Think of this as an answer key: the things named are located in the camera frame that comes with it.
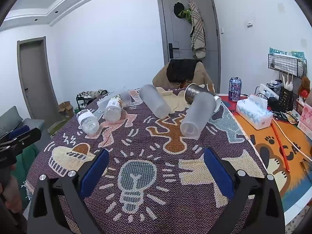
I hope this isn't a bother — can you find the small frosted plastic cup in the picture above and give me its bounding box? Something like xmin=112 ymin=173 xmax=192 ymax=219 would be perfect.
xmin=97 ymin=89 xmax=132 ymax=110

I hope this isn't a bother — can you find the black hat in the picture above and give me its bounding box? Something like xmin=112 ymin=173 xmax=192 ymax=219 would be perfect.
xmin=173 ymin=1 xmax=186 ymax=19

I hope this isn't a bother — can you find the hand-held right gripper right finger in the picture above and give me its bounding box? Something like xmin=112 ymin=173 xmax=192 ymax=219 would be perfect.
xmin=203 ymin=147 xmax=285 ymax=234

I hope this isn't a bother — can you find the white cable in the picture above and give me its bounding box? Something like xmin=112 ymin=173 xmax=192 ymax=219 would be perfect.
xmin=272 ymin=118 xmax=312 ymax=162

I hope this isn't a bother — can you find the dark green cloth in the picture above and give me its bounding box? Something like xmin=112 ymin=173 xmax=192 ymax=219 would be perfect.
xmin=10 ymin=145 xmax=38 ymax=201

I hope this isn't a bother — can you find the grey sofa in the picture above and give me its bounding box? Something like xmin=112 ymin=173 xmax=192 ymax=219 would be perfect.
xmin=0 ymin=106 xmax=50 ymax=156

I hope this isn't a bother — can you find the plaid scarf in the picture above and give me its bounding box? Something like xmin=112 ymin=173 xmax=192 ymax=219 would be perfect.
xmin=188 ymin=0 xmax=207 ymax=59

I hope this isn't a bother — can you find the pink box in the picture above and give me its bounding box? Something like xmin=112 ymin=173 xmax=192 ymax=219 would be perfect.
xmin=297 ymin=102 xmax=312 ymax=139

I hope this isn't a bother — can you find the cardboard box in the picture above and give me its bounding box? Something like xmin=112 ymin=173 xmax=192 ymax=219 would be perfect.
xmin=58 ymin=102 xmax=74 ymax=119

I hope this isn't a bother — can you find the clear bottle with white label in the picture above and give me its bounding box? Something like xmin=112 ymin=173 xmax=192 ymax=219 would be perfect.
xmin=76 ymin=110 xmax=100 ymax=135

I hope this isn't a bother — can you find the cream cloth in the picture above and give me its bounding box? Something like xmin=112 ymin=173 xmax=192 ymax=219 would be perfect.
xmin=156 ymin=87 xmax=191 ymax=114

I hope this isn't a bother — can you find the purple drink can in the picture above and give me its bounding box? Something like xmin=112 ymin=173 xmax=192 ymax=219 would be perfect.
xmin=228 ymin=77 xmax=242 ymax=102

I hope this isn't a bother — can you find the orange cat table mat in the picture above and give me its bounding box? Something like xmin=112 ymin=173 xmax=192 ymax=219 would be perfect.
xmin=217 ymin=94 xmax=312 ymax=225

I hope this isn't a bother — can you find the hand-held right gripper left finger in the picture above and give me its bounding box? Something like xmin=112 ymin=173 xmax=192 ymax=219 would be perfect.
xmin=27 ymin=148 xmax=110 ymax=234

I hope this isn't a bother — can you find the person in brown jacket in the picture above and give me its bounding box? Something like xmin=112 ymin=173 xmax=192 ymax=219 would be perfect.
xmin=152 ymin=61 xmax=216 ymax=94

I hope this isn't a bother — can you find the large frosted plastic cup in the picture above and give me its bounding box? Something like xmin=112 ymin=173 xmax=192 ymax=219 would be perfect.
xmin=180 ymin=91 xmax=218 ymax=140

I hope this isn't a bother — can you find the black mesh desk organizer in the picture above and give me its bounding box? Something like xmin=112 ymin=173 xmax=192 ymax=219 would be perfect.
xmin=266 ymin=83 xmax=299 ymax=114

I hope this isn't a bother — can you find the white tissue pack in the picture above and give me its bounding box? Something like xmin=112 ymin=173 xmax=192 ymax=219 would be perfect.
xmin=236 ymin=94 xmax=274 ymax=130

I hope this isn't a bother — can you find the grey door with lock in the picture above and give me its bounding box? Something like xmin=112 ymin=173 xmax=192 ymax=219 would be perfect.
xmin=156 ymin=0 xmax=221 ymax=93

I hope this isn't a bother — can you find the black shoe rack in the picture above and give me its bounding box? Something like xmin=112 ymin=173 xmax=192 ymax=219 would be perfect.
xmin=76 ymin=89 xmax=108 ymax=113

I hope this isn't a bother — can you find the person's left hand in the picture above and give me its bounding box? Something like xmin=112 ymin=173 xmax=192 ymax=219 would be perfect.
xmin=0 ymin=180 xmax=23 ymax=213

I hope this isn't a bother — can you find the green plush toy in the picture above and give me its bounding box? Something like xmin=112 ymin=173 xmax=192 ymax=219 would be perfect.
xmin=182 ymin=8 xmax=193 ymax=25

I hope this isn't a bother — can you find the white power strip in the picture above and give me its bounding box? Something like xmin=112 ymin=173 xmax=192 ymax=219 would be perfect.
xmin=258 ymin=83 xmax=281 ymax=98

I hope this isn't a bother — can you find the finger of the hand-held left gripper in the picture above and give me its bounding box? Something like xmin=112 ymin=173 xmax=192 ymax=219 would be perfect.
xmin=0 ymin=125 xmax=30 ymax=142
xmin=0 ymin=128 xmax=42 ymax=154

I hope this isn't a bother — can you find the brown plush toy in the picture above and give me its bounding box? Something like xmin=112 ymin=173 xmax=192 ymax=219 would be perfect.
xmin=298 ymin=76 xmax=311 ymax=98

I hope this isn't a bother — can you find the black wire wall basket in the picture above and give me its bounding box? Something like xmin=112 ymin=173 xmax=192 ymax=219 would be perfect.
xmin=268 ymin=54 xmax=308 ymax=78

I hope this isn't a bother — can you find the metal cup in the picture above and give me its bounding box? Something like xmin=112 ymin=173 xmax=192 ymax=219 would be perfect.
xmin=184 ymin=83 xmax=213 ymax=104

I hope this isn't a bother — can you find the plain grey door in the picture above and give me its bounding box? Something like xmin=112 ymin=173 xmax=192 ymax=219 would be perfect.
xmin=17 ymin=36 xmax=61 ymax=123

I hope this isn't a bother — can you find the printed woven blanket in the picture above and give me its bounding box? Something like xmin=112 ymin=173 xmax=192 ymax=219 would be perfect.
xmin=21 ymin=87 xmax=269 ymax=234

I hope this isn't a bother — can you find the orange stick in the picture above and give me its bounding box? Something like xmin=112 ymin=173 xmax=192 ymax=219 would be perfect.
xmin=271 ymin=121 xmax=291 ymax=173

